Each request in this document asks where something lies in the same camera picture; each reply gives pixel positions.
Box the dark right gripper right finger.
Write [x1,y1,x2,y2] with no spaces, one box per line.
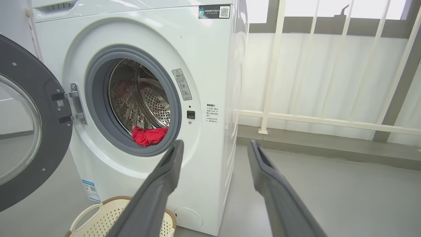
[247,140,328,237]

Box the grey warning label sticker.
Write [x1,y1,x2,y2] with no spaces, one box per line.
[171,68,193,101]

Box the cream basket with brown rim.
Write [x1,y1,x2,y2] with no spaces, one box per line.
[64,196,177,237]

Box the round white filter cover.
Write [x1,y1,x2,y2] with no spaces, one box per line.
[173,206,204,230]

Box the metal door hinge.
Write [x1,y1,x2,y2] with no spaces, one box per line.
[51,83,88,125]

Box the perforated steel washer drum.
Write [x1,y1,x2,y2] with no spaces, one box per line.
[108,58,171,136]

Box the blue energy label sticker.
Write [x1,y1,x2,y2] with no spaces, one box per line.
[81,179,102,203]

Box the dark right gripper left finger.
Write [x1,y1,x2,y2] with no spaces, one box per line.
[107,140,185,237]

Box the red and white garment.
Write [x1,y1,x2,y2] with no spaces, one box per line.
[131,126,169,147]

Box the white front-load washing machine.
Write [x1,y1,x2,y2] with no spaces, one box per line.
[26,0,249,236]

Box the white metal window railing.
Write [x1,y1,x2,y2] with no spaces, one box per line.
[233,0,421,137]

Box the black round washer door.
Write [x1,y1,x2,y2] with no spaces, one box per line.
[0,33,74,213]

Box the dark QR code sticker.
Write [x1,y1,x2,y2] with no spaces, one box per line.
[198,4,231,19]

